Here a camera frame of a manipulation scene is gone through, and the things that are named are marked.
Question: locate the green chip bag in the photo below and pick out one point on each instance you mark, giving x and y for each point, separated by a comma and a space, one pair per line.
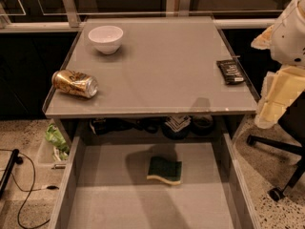
60, 148

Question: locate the black snack packet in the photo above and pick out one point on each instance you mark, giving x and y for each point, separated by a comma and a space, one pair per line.
230, 72

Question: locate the green yellow sponge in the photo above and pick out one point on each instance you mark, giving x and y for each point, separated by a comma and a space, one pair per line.
164, 170

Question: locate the clear plastic bin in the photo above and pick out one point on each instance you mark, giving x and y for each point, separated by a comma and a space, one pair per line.
45, 158

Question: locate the glass railing panel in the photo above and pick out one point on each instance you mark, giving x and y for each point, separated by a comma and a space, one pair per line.
34, 11

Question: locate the gold soda can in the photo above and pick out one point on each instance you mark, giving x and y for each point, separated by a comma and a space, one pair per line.
75, 83

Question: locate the white ceramic bowl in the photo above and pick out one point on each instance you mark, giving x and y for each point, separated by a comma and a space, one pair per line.
106, 39

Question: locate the grey cabinet counter unit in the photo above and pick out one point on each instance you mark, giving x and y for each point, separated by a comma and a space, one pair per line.
165, 66

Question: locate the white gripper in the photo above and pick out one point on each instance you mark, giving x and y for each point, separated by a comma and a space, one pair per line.
290, 39

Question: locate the grey open top drawer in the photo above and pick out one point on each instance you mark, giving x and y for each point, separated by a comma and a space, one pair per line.
105, 186

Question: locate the black bar stand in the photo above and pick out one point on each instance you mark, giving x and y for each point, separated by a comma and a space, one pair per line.
15, 158

